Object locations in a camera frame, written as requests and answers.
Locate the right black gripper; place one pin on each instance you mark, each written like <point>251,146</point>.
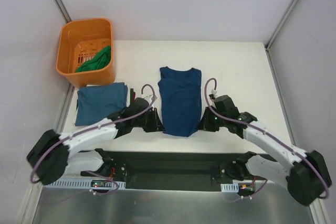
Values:
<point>208,120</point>

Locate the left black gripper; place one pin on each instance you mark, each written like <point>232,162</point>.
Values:
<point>149,120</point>

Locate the dark blue t shirt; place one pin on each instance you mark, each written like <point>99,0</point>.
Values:
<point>181,107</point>

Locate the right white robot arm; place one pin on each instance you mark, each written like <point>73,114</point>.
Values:
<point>305,189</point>

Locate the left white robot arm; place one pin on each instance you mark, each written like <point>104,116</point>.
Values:
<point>57,154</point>

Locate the folded red t shirt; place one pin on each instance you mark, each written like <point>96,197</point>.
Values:
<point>133,97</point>

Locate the folded green t shirt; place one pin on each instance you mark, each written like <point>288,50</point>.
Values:
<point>130,95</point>

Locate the folded white t shirt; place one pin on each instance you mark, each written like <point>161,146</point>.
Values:
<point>128,95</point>

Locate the orange plastic basket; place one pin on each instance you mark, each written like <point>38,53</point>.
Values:
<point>80,41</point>

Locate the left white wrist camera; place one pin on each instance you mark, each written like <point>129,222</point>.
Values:
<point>150,99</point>

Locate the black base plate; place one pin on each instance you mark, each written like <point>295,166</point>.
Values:
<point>169,171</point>

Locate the aluminium rail frame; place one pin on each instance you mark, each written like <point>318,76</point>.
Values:
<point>49,173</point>

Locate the right slotted cable duct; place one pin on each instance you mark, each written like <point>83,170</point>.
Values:
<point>230,188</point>

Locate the slotted cable duct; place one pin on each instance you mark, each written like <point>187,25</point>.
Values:
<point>73,183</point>
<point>230,188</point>

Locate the left slotted cable duct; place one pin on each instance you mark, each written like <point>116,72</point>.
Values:
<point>73,183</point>

